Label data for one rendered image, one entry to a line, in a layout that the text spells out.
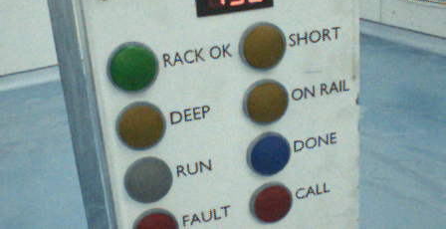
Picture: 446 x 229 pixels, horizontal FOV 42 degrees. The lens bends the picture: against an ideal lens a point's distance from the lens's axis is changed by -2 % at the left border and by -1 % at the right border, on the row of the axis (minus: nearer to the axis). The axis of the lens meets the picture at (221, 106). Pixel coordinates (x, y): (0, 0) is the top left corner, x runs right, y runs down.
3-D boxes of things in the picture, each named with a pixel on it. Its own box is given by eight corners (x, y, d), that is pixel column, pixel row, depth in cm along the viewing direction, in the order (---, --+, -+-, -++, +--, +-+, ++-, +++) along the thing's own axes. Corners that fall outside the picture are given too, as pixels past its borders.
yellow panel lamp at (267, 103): (291, 121, 37) (289, 80, 36) (250, 129, 37) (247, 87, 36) (285, 117, 38) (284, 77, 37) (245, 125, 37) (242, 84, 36)
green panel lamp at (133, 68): (161, 89, 34) (155, 42, 33) (113, 98, 33) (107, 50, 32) (158, 85, 35) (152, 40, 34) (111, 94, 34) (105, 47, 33)
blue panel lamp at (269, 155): (293, 172, 38) (291, 133, 38) (253, 181, 38) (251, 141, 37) (288, 167, 39) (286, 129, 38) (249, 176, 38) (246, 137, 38)
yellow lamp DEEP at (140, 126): (168, 146, 35) (162, 103, 34) (122, 155, 34) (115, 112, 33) (165, 141, 36) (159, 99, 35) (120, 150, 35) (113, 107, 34)
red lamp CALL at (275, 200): (295, 219, 40) (293, 183, 39) (257, 229, 39) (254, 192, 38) (290, 214, 40) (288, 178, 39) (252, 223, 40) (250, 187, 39)
